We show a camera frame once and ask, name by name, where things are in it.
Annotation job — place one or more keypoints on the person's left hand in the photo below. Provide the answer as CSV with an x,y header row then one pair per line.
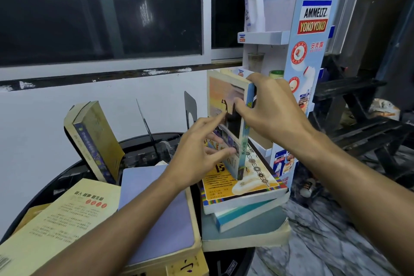
x,y
187,162

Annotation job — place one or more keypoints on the person's right hand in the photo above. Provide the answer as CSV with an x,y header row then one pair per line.
x,y
278,114

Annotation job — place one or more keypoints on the orange illustrated cover book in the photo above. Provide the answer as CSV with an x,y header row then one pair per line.
x,y
223,185

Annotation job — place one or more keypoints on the row of books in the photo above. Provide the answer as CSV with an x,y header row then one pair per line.
x,y
191,104

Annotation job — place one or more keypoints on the Understanding Business textbook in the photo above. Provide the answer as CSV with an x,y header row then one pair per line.
x,y
236,217

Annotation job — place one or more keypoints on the lavender Hanyu Pinyin dictionary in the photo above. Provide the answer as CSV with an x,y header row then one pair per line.
x,y
176,237

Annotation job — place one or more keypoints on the yellow book with blue spine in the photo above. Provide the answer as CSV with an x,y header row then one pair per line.
x,y
103,136

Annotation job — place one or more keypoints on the large grey-teal book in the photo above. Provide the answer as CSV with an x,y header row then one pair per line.
x,y
258,230

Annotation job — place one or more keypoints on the yellow book with black characters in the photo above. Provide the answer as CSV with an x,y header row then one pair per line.
x,y
191,266

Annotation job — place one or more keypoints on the grey cover book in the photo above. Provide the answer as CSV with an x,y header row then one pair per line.
x,y
75,114

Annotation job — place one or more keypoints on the cream book with barcode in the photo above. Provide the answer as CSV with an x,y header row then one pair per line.
x,y
64,214

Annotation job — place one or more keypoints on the person's right forearm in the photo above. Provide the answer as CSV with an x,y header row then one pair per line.
x,y
355,182

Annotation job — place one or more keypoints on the person's left forearm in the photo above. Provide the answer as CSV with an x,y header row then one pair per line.
x,y
113,237

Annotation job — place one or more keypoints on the green tape roll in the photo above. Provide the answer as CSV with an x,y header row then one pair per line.
x,y
276,74

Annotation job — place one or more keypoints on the clear glass cup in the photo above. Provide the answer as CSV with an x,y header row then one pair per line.
x,y
255,62

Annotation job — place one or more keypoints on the white cardboard display stand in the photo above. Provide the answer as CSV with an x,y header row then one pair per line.
x,y
307,59

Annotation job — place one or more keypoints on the small white bottle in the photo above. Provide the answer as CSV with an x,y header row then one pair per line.
x,y
307,187

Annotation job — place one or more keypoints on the dark wooden bench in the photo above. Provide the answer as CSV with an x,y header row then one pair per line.
x,y
355,133

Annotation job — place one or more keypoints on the round black table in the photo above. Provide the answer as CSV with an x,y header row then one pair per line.
x,y
223,254

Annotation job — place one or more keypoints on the white plastic bag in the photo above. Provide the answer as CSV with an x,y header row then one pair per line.
x,y
385,109

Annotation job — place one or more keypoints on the aluminium frame window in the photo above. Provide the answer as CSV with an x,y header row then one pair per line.
x,y
97,10

